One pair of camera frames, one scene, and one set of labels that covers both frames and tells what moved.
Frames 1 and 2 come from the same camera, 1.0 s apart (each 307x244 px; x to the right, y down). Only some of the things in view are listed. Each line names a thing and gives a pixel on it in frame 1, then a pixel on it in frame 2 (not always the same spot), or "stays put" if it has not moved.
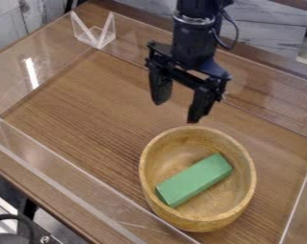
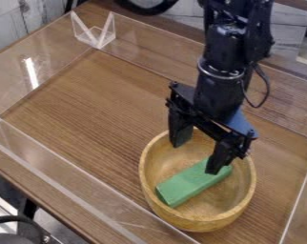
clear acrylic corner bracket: x=97 y=36 stays put
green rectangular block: x=195 y=179 stays put
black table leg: x=30 y=209 stays put
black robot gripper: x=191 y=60 to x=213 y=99
